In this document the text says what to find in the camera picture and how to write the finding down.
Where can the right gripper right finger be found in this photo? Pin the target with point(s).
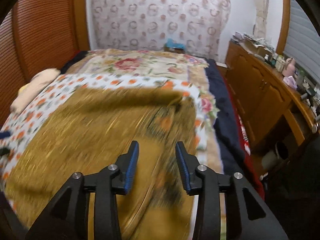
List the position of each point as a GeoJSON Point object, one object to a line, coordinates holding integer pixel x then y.
{"type": "Point", "coordinates": [247, 215]}

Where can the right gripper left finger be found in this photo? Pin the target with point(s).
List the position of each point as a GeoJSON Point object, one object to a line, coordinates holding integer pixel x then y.
{"type": "Point", "coordinates": [66, 215]}

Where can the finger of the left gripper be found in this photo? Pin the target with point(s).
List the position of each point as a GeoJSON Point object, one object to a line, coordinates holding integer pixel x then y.
{"type": "Point", "coordinates": [5, 134]}
{"type": "Point", "coordinates": [4, 151]}

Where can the brown gold patterned garment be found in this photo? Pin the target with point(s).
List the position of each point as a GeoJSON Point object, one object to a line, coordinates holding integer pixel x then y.
{"type": "Point", "coordinates": [89, 131]}

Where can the orange print white sheet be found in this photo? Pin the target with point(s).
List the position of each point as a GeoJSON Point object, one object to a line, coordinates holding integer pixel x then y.
{"type": "Point", "coordinates": [23, 127]}

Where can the red blanket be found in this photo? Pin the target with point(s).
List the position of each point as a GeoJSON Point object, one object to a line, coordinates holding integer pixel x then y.
{"type": "Point", "coordinates": [244, 145]}

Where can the yellow plush toy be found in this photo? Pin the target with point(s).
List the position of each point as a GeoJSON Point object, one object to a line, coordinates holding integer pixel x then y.
{"type": "Point", "coordinates": [30, 91]}

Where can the navy blue blanket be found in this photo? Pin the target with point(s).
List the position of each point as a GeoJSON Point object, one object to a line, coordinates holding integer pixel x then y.
{"type": "Point", "coordinates": [226, 127]}

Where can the wooden sideboard cabinet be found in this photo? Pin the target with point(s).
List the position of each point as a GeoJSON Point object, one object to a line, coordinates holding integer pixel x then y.
{"type": "Point", "coordinates": [265, 103]}

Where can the wooden louvered wardrobe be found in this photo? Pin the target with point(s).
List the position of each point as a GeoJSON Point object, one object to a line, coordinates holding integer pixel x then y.
{"type": "Point", "coordinates": [36, 35]}

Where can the pink tissue pack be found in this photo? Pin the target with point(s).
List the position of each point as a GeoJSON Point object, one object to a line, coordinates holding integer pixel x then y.
{"type": "Point", "coordinates": [290, 81]}

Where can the floral bed quilt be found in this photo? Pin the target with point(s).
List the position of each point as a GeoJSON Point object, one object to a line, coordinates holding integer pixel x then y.
{"type": "Point", "coordinates": [183, 67]}

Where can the cardboard box on sideboard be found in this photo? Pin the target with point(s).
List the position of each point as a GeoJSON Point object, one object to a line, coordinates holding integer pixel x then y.
{"type": "Point", "coordinates": [256, 49]}

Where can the pink circle patterned curtain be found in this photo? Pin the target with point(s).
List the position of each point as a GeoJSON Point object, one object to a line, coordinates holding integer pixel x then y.
{"type": "Point", "coordinates": [150, 24]}

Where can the grey window blind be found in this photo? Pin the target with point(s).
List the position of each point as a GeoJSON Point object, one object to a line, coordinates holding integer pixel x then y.
{"type": "Point", "coordinates": [302, 41]}

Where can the box with blue cloth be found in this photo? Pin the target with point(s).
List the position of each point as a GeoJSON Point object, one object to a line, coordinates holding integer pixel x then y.
{"type": "Point", "coordinates": [174, 47]}

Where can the beige tied side curtain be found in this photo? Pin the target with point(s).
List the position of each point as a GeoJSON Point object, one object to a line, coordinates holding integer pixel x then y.
{"type": "Point", "coordinates": [261, 18]}

